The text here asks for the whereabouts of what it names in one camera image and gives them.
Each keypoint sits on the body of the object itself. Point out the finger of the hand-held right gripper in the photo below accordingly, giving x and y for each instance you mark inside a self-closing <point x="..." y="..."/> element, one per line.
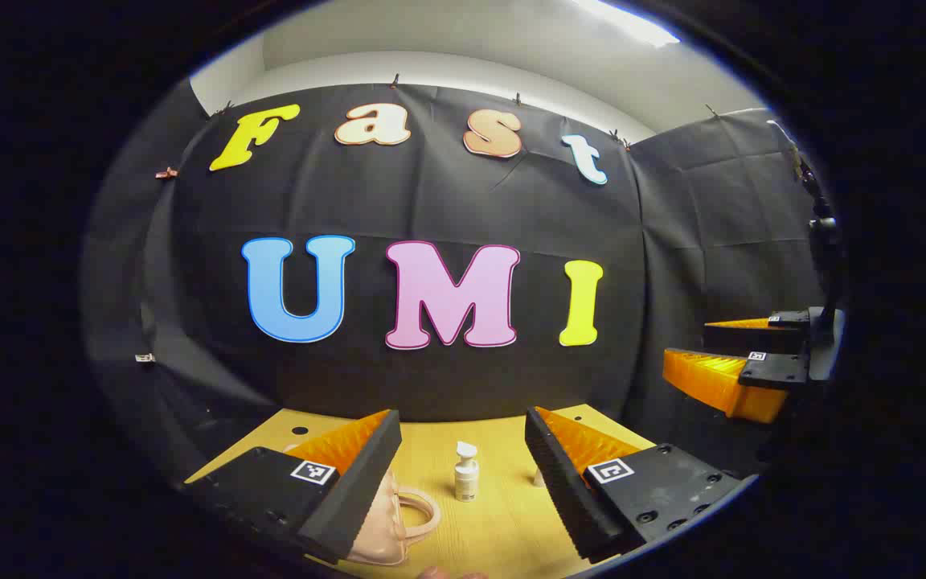
<point x="772" y="371"/>
<point x="788" y="318"/>

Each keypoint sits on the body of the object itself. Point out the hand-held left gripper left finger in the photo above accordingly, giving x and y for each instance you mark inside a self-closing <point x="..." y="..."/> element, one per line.
<point x="358" y="490"/>

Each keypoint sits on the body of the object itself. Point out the white pump bottle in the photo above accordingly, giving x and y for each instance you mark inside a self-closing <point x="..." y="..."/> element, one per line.
<point x="466" y="478"/>

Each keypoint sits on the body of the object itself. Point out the white squeeze tube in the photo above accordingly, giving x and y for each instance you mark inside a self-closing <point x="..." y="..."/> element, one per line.
<point x="539" y="478"/>

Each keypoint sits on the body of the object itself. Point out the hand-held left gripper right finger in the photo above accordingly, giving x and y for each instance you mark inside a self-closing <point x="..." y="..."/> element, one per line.
<point x="559" y="490"/>

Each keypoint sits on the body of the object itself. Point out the black backdrop cloth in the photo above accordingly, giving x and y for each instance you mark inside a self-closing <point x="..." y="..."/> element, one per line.
<point x="431" y="201"/>

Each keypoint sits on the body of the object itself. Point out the copper cloth clip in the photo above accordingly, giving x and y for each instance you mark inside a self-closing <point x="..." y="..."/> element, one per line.
<point x="165" y="172"/>

